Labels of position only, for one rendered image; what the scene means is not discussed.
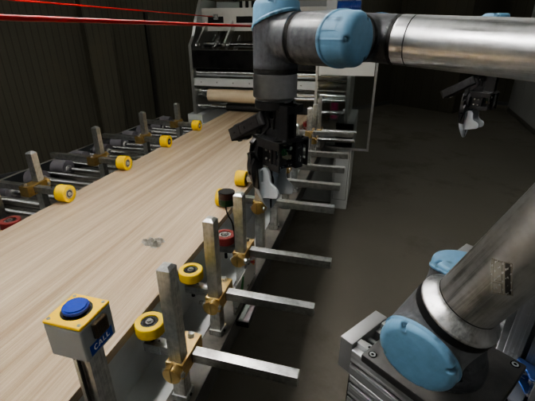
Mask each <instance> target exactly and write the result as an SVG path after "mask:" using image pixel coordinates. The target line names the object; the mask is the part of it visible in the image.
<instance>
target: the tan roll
mask: <svg viewBox="0 0 535 401"><path fill-rule="evenodd" d="M198 96H204V97H207V100H208V101H209V102H225V103H255V97H254V96H253V90H235V89H215V88H209V89H208V91H207V93H200V92H199V93H198ZM295 99H296V101H307V102H314V98H307V97H295Z"/></svg>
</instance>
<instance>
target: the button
mask: <svg viewBox="0 0 535 401"><path fill-rule="evenodd" d="M89 306H90V303H89V300H88V299H86V298H73V299H71V300H69V301H67V302H66V303H65V304H64V305H63V306H62V308H61V312H62V314H63V315H64V316H66V317H77V316H80V315H81V314H83V313H85V312H86V311H87V310H88V308H89Z"/></svg>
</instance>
